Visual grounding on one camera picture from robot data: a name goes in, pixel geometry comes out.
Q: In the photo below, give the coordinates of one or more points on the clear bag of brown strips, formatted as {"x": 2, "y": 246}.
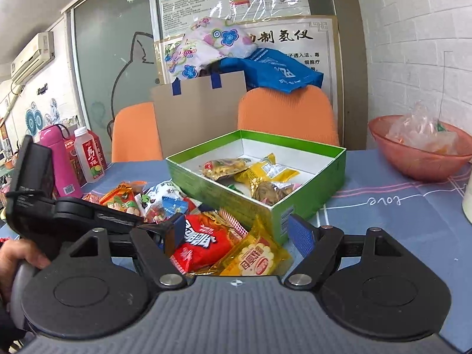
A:
{"x": 271, "y": 191}

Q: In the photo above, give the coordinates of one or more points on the laminated wall poster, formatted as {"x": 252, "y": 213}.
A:
{"x": 191, "y": 0}

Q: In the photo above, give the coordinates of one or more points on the orange chair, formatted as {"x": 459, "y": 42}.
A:
{"x": 132, "y": 132}
{"x": 287, "y": 114}

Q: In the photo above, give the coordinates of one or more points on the clear bag of yellow beans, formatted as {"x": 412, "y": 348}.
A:
{"x": 225, "y": 167}

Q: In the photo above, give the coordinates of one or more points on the green cardboard box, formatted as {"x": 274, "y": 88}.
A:
{"x": 221, "y": 199}

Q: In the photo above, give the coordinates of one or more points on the blue flower wall stickers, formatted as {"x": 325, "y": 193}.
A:
{"x": 37, "y": 118}

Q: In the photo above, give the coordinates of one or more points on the white container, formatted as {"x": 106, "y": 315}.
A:
{"x": 468, "y": 199}

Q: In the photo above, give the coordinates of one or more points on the clear juice bottle white cap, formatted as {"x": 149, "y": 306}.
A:
{"x": 88, "y": 158}

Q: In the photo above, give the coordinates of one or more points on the white air conditioner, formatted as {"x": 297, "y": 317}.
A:
{"x": 33, "y": 57}

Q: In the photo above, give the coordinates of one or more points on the clear plastic bag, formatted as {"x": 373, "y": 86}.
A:
{"x": 416, "y": 129}

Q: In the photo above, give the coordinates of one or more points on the yellow snack bag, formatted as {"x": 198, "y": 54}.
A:
{"x": 265, "y": 171}

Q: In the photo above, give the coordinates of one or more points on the framed white sign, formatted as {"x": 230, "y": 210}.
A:
{"x": 295, "y": 37}

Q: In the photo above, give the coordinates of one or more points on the pile of colourful snack packets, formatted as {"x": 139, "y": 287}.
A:
{"x": 206, "y": 243}

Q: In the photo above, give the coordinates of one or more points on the red drink carton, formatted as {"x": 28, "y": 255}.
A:
{"x": 101, "y": 151}

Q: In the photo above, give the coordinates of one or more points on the floral cloth bundle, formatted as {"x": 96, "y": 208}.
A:
{"x": 217, "y": 40}

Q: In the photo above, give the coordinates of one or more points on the blue plastic bag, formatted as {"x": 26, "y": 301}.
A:
{"x": 273, "y": 68}

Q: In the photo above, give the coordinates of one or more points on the white and green snack bag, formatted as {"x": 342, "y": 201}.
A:
{"x": 155, "y": 195}

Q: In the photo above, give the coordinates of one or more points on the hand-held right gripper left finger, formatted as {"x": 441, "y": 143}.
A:
{"x": 179, "y": 230}

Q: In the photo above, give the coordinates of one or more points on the person's left hand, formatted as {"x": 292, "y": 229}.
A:
{"x": 18, "y": 252}

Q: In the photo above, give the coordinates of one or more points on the brown cardboard sheet blue tape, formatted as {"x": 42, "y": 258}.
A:
{"x": 199, "y": 118}

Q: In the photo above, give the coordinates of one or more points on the frosted glass panel with drawing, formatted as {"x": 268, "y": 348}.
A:
{"x": 103, "y": 44}

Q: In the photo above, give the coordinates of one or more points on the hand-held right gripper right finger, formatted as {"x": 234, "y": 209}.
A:
{"x": 300, "y": 236}

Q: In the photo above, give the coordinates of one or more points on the pink thermos flask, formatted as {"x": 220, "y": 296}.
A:
{"x": 62, "y": 162}

